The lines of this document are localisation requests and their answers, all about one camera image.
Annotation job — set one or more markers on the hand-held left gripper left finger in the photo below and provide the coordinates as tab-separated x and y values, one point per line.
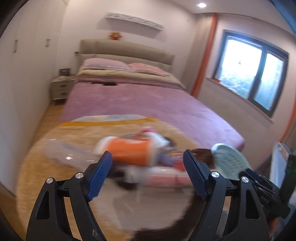
99	178

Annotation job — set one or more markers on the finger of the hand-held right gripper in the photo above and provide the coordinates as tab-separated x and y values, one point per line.
251	174

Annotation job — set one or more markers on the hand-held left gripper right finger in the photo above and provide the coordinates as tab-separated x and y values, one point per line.
195	176

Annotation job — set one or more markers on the mint green plastic basket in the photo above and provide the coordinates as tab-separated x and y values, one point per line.
229	160

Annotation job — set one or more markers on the orange and white cup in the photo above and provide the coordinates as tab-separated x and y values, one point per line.
134	150

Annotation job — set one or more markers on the person's right hand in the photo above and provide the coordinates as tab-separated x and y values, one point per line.
274	228

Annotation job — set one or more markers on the white board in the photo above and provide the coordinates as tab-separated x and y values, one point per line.
276	162

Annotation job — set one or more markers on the colourful snack wrapper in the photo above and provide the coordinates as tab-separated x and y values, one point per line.
172	156

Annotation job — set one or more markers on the pink and white packet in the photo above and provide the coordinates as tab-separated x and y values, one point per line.
161	177

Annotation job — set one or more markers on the clear plastic bottle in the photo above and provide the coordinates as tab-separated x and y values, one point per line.
69	151

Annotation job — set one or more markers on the striped beige orange curtain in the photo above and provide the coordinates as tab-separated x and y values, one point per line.
286	129

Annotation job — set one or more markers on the panda printed blanket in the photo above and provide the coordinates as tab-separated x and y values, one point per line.
46	162

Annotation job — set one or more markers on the beige window sill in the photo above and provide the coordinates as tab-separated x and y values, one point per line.
238	97

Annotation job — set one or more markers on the bed with purple sheet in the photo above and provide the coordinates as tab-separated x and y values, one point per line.
143	102

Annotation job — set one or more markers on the small black item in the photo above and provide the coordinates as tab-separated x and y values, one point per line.
108	83

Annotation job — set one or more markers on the white nightstand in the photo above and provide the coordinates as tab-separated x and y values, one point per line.
61	89

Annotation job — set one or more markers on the dark framed window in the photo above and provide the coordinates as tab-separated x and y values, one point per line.
254	69

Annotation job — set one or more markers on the purple pillow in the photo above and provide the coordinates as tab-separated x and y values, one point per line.
104	63

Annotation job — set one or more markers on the pink pillow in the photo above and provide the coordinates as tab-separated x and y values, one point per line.
150	69

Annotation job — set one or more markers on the grey curtain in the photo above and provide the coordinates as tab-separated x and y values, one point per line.
198	51

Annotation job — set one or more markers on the beige upholstered headboard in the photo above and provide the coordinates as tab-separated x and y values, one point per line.
129	49

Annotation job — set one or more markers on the white wardrobe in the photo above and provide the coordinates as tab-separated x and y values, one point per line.
27	58

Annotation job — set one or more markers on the orange plush toy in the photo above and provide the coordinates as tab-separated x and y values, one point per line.
115	36

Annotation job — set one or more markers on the round ceiling light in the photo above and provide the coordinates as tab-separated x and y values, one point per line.
202	5

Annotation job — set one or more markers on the dark photo frame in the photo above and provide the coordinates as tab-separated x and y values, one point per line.
64	72

